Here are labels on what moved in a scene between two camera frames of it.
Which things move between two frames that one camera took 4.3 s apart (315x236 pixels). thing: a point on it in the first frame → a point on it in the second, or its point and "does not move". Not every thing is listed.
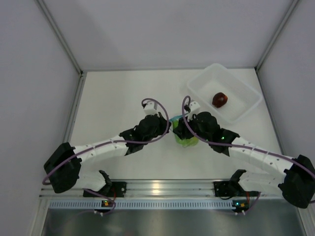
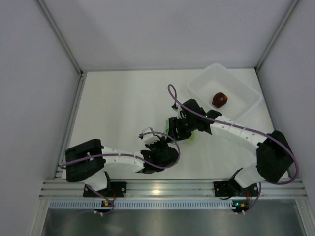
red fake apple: x=219 y=99 does not move
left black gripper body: x=160 y=130 → x=158 y=146
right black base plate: x=228 y=189 does not move
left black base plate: x=117 y=189 does not move
